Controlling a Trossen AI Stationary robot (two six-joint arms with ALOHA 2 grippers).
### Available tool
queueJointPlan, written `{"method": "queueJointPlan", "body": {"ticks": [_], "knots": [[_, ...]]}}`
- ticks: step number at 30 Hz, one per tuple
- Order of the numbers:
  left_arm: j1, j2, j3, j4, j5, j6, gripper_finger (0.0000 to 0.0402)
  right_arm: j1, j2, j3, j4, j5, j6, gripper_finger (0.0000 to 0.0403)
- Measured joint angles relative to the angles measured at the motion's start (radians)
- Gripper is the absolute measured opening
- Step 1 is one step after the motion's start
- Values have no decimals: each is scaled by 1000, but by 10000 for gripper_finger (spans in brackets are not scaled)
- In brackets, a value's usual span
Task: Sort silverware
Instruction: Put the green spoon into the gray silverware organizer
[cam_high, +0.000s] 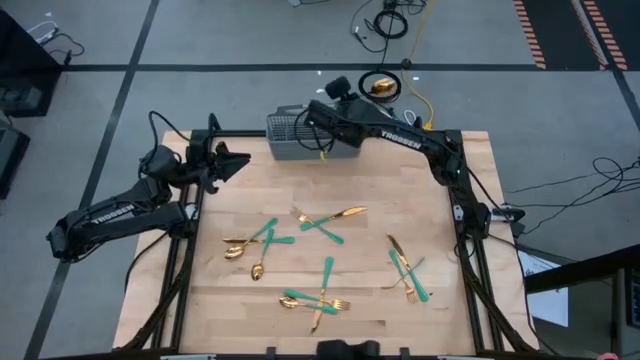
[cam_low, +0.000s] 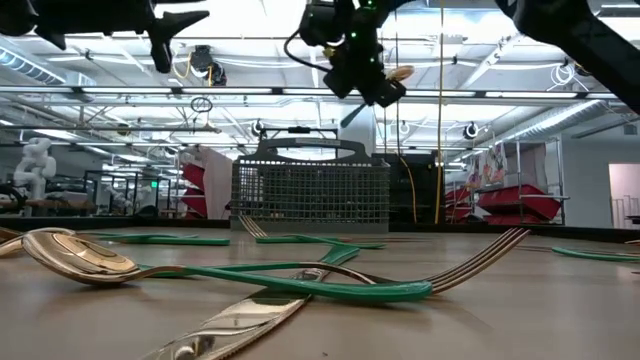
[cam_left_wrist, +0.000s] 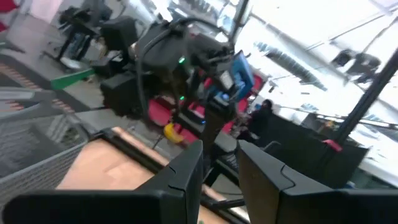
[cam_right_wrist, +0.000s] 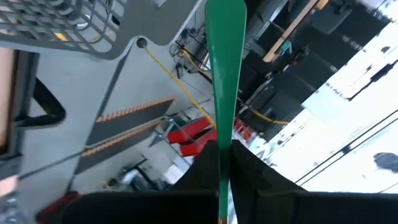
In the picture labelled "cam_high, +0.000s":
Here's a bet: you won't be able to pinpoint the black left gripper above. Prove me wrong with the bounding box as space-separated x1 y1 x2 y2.
187 141 252 196

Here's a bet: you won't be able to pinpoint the grey plastic cutlery basket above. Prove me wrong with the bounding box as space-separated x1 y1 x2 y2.
265 103 362 162

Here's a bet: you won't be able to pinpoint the black mat orange stripes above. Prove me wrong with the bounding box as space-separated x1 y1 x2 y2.
512 0 630 72

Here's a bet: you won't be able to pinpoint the black rounded object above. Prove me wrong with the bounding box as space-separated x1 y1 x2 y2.
316 338 382 360

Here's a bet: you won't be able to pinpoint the black equipment case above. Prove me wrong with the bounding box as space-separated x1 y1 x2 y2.
0 112 31 200

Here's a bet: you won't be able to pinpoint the black cabinet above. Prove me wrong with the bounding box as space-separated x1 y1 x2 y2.
0 9 64 119

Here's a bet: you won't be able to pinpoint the black desk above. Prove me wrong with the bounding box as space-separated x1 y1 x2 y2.
523 243 640 360

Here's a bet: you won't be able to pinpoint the white paper sheet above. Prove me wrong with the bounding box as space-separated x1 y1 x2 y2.
518 249 570 329

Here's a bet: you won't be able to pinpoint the black cable ring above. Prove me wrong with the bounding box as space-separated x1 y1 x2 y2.
357 69 403 105

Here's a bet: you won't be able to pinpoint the black aluminium table frame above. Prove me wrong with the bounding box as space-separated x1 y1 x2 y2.
119 127 539 359

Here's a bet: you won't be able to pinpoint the thin black floor cable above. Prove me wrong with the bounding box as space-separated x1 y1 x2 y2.
348 0 389 55

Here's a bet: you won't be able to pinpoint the black coiled cable bundle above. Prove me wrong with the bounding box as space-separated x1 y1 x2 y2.
372 8 410 40

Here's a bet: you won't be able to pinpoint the yellow power cable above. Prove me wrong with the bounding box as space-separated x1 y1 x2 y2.
399 0 436 132

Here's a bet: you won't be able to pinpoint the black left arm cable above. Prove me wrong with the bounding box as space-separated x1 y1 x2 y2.
123 229 174 296

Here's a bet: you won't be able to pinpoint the black tangled floor cables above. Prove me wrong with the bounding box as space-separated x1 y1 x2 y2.
502 155 640 236

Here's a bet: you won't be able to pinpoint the white and black cable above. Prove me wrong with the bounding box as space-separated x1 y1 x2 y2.
25 18 86 66

